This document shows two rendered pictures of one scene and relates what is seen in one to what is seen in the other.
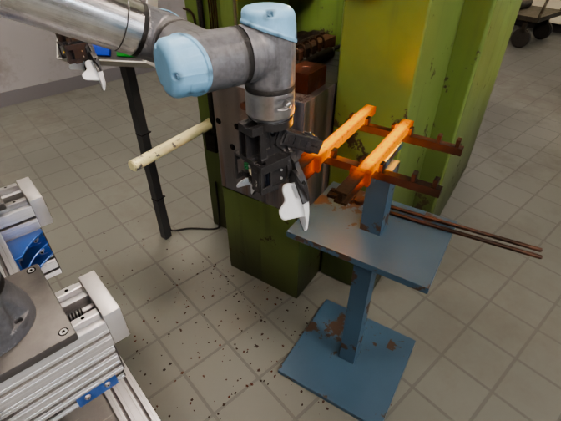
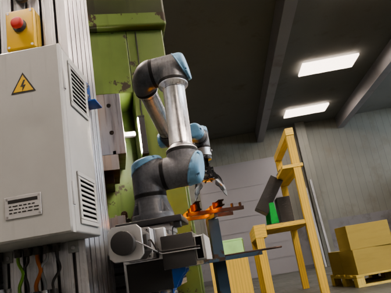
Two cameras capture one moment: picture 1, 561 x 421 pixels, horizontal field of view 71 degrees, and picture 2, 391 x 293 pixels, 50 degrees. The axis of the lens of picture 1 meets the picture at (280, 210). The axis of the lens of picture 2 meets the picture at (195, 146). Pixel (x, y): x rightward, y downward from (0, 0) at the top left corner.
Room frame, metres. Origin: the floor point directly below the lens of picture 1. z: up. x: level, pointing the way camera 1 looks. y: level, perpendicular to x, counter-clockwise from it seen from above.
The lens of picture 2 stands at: (-0.77, 1.45, 0.65)
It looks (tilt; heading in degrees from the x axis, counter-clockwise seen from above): 15 degrees up; 314
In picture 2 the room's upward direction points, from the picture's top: 9 degrees counter-clockwise
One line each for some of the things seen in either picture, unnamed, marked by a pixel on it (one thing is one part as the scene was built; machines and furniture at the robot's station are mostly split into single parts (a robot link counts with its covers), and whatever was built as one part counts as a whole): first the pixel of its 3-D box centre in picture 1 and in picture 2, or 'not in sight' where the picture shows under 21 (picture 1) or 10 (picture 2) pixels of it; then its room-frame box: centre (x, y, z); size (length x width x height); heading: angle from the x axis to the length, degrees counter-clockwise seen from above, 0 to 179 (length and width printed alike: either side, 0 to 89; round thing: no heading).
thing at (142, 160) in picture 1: (174, 143); not in sight; (1.45, 0.44, 0.62); 0.44 x 0.05 x 0.05; 147
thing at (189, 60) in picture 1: (198, 58); (192, 134); (0.54, 0.11, 1.23); 0.11 x 0.11 x 0.08; 34
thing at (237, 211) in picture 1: (295, 211); not in sight; (1.49, -0.07, 0.23); 0.56 x 0.38 x 0.47; 147
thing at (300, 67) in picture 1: (305, 77); not in sight; (1.29, -0.08, 0.95); 0.12 x 0.09 x 0.07; 147
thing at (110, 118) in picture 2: not in sight; (106, 135); (1.49, -0.05, 1.56); 0.42 x 0.39 x 0.40; 147
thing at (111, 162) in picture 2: not in sight; (103, 171); (1.51, -0.02, 1.32); 0.42 x 0.20 x 0.10; 147
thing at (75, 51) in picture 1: (74, 40); not in sight; (1.25, 0.61, 1.07); 0.09 x 0.08 x 0.12; 132
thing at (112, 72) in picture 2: not in sight; (100, 77); (1.62, -0.14, 2.06); 0.44 x 0.41 x 0.47; 147
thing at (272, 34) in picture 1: (267, 49); (201, 138); (0.58, 0.02, 1.23); 0.09 x 0.08 x 0.11; 124
